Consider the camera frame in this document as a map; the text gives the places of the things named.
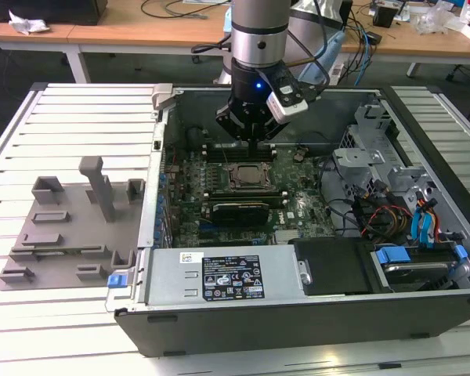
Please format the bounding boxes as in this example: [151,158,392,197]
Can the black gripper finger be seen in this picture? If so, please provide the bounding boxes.
[214,103,255,157]
[253,116,291,157]

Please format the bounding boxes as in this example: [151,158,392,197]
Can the silver-topped CPU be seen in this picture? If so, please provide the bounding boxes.
[237,166,262,183]

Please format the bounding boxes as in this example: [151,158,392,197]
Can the metal socket cover frame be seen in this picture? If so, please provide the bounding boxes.
[227,162,272,191]

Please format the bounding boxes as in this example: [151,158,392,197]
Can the black CPU socket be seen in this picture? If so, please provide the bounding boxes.
[226,162,273,193]

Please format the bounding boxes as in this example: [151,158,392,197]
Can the black RAM slot bank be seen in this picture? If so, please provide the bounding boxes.
[202,141,278,162]
[202,189,289,208]

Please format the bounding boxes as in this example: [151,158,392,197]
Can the grey case latch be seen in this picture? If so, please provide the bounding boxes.
[151,83,181,113]

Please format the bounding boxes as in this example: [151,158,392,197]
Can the green motherboard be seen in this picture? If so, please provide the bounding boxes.
[162,144,338,250]

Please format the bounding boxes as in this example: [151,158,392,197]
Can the black graphics card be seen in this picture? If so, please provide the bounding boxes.
[210,201,270,227]

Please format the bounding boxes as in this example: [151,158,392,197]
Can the pale blue teach pendant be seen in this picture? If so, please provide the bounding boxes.
[299,29,348,86]

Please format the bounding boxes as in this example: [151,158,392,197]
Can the wooden desk with white legs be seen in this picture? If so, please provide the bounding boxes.
[66,0,470,79]
[0,19,91,83]

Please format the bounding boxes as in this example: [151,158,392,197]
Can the black plastic shroud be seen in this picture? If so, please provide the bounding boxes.
[293,239,373,297]

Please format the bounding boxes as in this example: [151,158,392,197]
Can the small black open box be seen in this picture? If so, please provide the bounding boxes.
[371,4,397,28]

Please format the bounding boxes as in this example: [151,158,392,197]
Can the grey power supply with label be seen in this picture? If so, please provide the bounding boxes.
[143,246,298,309]

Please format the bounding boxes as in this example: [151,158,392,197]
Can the hard disk in blue carrier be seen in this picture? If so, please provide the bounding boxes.
[371,243,470,294]

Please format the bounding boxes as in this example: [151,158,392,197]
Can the grey parts rack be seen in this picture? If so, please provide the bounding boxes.
[0,156,148,291]

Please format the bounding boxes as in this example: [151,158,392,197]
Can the black and grey PC case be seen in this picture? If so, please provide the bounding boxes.
[105,84,470,357]

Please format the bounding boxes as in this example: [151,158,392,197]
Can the clear plastic bags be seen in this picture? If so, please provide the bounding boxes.
[413,2,467,34]

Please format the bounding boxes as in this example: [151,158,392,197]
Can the large black box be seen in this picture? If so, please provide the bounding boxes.
[0,0,109,27]

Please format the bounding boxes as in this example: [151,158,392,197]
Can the crumpled white paper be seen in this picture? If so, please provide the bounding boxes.
[8,9,50,36]

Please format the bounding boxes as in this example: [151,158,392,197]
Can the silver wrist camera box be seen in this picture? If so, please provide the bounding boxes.
[266,84,310,118]

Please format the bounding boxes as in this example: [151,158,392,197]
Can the brown sheathed camera cable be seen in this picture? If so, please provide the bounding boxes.
[286,54,322,68]

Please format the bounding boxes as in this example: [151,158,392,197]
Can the silver metal drive bracket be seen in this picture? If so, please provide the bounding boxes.
[332,147,387,185]

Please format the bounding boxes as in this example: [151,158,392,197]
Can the blue network cable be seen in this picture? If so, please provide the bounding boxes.
[356,21,374,85]

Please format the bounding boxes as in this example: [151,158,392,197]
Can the multicoloured power wire bundle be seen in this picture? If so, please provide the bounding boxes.
[354,191,412,238]

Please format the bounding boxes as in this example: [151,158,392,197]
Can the blue flat data wire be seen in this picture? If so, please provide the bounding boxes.
[422,198,438,248]
[410,207,426,246]

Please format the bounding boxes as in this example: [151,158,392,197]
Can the orange data wire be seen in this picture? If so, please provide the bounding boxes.
[433,211,450,244]

